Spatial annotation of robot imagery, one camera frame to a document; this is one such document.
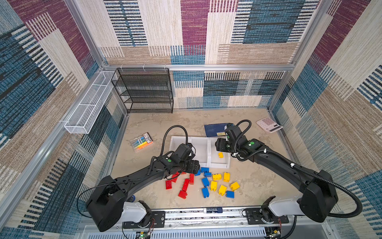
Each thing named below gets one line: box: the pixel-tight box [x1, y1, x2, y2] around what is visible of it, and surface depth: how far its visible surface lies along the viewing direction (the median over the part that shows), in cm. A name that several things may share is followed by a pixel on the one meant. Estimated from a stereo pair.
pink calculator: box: [256, 117, 284, 133], surface depth 110 cm
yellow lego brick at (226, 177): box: [223, 171, 231, 183], surface depth 86 cm
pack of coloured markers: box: [129, 131, 154, 153], surface depth 103 cm
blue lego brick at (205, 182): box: [201, 177, 210, 188], surface depth 85 cm
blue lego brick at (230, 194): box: [225, 190, 235, 199], surface depth 82 cm
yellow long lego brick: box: [212, 173, 222, 181], surface depth 87 cm
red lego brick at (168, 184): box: [165, 180, 173, 190], surface depth 85 cm
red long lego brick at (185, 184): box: [182, 178, 190, 192], surface depth 84 cm
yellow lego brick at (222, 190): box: [218, 184, 227, 197], surface depth 81 cm
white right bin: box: [208, 137, 232, 169], surface depth 91 cm
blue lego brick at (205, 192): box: [201, 187, 210, 199], surface depth 81 cm
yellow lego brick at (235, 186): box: [229, 181, 241, 192], surface depth 83 cm
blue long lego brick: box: [200, 166, 210, 173], surface depth 89 cm
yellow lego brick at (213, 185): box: [210, 180, 218, 192], surface depth 83 cm
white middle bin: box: [190, 136, 210, 168], surface depth 96 cm
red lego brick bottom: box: [178, 190, 188, 200], surface depth 83 cm
